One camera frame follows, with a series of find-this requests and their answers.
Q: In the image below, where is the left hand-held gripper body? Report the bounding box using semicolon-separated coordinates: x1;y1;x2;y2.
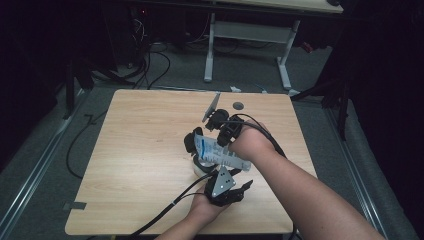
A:
203;165;244;208

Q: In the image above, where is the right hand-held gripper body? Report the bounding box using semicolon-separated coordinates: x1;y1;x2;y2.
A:
202;92;246;141

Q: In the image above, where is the white and blue milk carton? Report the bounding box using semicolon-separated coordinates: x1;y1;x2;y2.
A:
194;133;252;172

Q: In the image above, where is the glass jar with black lid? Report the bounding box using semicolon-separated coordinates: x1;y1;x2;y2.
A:
183;126;218;178

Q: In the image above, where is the person's right hand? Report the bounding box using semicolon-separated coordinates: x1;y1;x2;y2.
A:
228;120;278;163

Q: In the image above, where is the person's left hand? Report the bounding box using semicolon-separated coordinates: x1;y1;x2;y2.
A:
189;194;231;224

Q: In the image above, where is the white-framed desk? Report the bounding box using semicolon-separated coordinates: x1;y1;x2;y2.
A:
203;0;344;98

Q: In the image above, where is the black stand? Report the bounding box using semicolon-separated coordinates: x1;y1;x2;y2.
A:
62;56;95;120
289;76;352;142

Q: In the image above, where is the dark equipment with red light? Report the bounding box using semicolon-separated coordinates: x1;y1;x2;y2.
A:
129;4;152;68

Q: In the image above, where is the grey tape strip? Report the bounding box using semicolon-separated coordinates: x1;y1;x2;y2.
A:
63;201;88;212

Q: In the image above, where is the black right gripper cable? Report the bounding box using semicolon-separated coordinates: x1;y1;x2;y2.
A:
221;113;288;160

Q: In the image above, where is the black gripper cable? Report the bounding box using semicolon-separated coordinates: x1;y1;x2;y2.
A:
128;171;218;240
221;113;288;160

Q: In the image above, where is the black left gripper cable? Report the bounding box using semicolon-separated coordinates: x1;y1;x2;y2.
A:
128;171;218;240

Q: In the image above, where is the bundle of black floor cables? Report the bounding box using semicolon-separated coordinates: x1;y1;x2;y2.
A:
131;41;172;90

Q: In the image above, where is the metal floor rail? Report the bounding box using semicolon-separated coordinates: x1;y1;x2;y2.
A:
324;108;390;240
0;89;90;240

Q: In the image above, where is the thin black floor cable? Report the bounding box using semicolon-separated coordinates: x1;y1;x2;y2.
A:
65;111;109;180

